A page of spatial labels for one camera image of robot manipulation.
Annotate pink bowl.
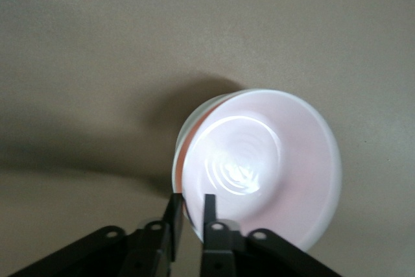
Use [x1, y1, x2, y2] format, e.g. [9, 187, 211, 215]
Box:
[179, 88, 344, 252]

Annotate white bowl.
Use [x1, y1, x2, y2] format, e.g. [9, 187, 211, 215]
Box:
[171, 90, 250, 239]

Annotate brown table mat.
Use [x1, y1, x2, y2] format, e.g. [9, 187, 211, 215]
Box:
[0, 0, 415, 277]

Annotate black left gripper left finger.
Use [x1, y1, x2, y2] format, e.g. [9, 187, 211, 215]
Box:
[8, 193, 185, 277]

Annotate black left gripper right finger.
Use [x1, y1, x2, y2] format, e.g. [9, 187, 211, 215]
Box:
[200, 193, 341, 277]

